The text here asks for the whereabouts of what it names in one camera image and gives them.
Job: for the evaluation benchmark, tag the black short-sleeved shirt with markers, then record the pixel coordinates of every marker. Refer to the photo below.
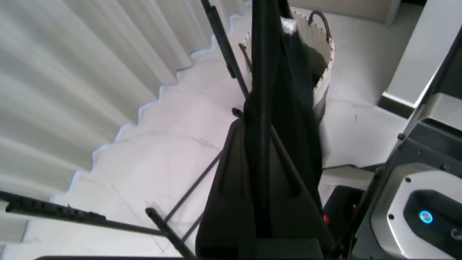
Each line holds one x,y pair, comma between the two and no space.
288,108

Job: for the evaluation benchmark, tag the white laundry basket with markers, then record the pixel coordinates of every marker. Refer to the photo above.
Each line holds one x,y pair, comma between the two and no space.
319,32

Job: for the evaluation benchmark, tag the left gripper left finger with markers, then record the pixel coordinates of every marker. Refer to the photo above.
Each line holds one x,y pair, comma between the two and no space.
227,202

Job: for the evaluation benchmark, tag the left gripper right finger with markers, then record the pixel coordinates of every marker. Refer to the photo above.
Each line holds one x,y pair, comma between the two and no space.
292,224

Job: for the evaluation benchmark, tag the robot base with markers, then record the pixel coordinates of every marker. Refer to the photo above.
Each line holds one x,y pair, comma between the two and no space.
397,202

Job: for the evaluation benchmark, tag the black clothes rack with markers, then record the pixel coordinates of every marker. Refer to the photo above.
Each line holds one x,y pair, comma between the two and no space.
223,39

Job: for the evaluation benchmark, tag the white curtain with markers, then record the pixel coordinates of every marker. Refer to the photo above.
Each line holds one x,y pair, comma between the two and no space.
72,72

